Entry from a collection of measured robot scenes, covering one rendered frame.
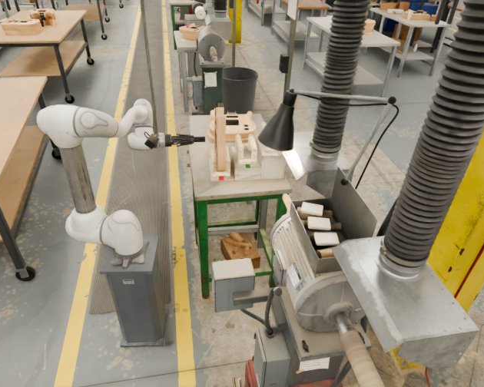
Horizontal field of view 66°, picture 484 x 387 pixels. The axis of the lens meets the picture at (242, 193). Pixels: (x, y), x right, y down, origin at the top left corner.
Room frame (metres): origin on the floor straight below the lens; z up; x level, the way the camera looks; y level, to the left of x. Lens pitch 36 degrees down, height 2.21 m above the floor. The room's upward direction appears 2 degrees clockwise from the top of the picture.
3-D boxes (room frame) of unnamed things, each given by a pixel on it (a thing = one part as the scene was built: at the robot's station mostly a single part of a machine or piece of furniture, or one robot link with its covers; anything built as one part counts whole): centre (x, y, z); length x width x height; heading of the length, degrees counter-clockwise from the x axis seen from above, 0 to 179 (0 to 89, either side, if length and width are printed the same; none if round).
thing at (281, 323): (0.89, -0.15, 1.02); 0.13 x 0.04 x 0.04; 11
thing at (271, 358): (0.82, -0.13, 0.93); 0.15 x 0.10 x 0.55; 11
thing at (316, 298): (0.91, -0.26, 1.25); 0.41 x 0.27 x 0.26; 11
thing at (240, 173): (2.04, -0.01, 0.98); 0.27 x 0.16 x 0.09; 9
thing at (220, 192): (2.08, 0.05, 0.55); 0.62 x 0.58 x 0.76; 11
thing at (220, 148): (2.02, 0.15, 1.17); 0.35 x 0.04 x 0.40; 8
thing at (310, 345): (0.85, -0.28, 1.11); 0.36 x 0.24 x 0.04; 11
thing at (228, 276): (0.95, -0.01, 0.99); 0.24 x 0.21 x 0.26; 11
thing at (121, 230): (1.49, 0.62, 0.87); 0.18 x 0.16 x 0.22; 83
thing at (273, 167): (2.06, -0.17, 1.02); 0.27 x 0.15 x 0.17; 9
